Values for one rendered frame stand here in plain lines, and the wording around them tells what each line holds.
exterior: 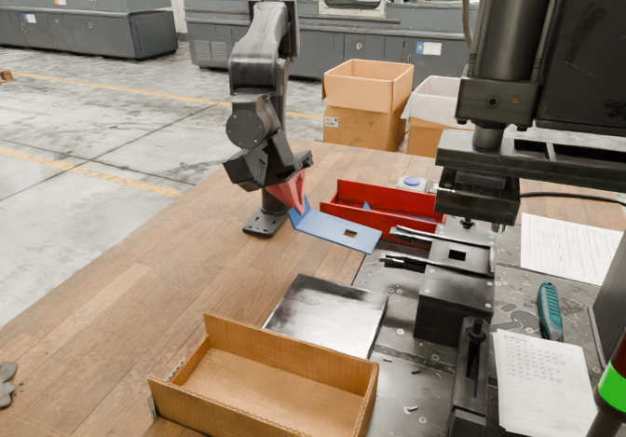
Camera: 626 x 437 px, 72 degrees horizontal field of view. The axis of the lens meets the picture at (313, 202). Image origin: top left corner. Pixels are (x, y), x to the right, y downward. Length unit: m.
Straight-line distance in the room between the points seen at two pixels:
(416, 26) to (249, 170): 4.64
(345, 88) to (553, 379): 2.55
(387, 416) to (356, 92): 2.53
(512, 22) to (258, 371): 0.53
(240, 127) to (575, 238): 0.71
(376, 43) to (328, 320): 4.79
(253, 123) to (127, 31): 6.80
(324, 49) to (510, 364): 5.13
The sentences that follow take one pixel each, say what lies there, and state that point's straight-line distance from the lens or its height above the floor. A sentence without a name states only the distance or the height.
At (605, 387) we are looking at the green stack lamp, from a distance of 0.50.
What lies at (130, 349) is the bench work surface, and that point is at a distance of 0.72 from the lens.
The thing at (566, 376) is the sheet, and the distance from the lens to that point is 0.65.
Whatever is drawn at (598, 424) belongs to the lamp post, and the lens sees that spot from 0.54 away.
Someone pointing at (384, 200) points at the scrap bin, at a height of 0.93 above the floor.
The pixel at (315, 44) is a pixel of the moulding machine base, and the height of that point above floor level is 0.49.
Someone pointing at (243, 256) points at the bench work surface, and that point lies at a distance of 0.85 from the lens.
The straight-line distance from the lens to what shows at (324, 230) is 0.74.
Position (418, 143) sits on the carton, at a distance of 3.03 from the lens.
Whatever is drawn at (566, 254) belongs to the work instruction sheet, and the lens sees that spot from 0.97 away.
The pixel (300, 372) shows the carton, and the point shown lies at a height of 0.91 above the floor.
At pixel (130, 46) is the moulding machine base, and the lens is 7.41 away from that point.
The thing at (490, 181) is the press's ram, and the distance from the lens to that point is 0.60.
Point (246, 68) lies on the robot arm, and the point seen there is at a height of 1.25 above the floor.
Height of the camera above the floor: 1.40
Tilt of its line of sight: 29 degrees down
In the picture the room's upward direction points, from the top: straight up
